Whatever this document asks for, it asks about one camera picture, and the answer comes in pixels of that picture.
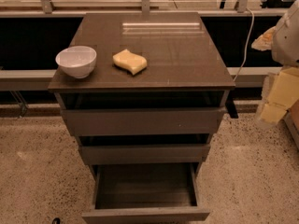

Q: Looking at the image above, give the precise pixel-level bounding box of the yellow ribbed gripper finger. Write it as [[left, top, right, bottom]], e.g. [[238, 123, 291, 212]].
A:
[[251, 26, 276, 51]]

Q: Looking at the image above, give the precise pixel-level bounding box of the grey bottom drawer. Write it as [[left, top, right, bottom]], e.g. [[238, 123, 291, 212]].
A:
[[82, 163, 209, 224]]

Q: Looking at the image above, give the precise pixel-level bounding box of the grey drawer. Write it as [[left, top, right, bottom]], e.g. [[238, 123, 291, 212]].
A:
[[82, 163, 209, 224], [79, 144, 210, 165], [62, 108, 225, 136]]

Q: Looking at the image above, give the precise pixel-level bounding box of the grey middle drawer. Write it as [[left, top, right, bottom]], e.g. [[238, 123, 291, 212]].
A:
[[79, 144, 210, 165]]

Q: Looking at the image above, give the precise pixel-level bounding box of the grey top drawer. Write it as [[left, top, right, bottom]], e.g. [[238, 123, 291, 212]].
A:
[[62, 108, 225, 136]]

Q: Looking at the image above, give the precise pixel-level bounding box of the cardboard box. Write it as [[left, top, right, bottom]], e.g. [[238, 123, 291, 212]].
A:
[[284, 101, 299, 149]]

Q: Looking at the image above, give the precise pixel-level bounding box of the yellow wavy sponge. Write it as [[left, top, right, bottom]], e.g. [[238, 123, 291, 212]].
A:
[[113, 49, 148, 76]]

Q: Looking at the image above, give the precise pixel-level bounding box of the white ceramic bowl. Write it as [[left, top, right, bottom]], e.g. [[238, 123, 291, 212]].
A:
[[55, 46, 97, 78]]

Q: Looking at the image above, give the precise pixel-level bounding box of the small black object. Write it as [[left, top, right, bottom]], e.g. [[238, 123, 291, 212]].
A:
[[51, 218, 60, 224]]

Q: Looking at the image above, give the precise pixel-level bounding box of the white cable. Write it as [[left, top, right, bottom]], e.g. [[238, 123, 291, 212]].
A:
[[233, 7, 255, 82]]

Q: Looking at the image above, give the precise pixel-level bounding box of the metal railing frame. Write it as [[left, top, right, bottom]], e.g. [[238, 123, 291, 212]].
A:
[[0, 0, 299, 91]]

